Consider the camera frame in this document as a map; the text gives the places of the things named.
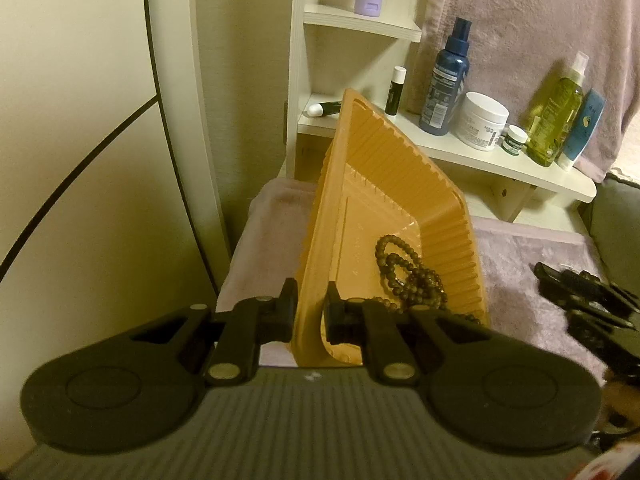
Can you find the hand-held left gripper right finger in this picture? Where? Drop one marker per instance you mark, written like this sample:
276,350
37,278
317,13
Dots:
334,312

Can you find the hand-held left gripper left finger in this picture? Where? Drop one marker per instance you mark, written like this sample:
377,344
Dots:
286,310

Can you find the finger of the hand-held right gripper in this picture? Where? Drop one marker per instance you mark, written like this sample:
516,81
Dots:
595,325
575,285

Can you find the orange plastic basket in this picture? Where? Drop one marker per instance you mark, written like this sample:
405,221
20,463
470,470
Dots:
370,200

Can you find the person's right hand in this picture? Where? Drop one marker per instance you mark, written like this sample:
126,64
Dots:
622,402

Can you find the grey cushion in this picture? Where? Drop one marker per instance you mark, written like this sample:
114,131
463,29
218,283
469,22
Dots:
617,220

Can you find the patterned cloth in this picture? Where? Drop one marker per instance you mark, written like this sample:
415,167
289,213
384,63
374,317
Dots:
622,462

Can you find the blue and white tube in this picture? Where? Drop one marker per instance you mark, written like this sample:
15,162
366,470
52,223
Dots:
582,130

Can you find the small green jar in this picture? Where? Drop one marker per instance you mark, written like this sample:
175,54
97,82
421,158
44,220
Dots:
515,141

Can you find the green spray bottle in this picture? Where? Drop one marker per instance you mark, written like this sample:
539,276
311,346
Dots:
555,115

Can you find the white cream jar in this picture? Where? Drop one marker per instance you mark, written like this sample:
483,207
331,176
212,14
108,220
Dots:
479,122

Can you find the dark green white-capped tube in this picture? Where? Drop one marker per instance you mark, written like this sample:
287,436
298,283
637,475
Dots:
325,109

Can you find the black white lip balm stick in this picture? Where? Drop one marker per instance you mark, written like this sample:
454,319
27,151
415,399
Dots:
395,92

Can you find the dark blue spray bottle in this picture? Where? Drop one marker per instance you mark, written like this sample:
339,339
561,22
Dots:
442,90

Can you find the white corner shelf unit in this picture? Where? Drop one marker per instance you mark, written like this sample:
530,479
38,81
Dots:
320,60

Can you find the pink plush towel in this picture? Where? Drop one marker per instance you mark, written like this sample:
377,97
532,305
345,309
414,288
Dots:
525,20

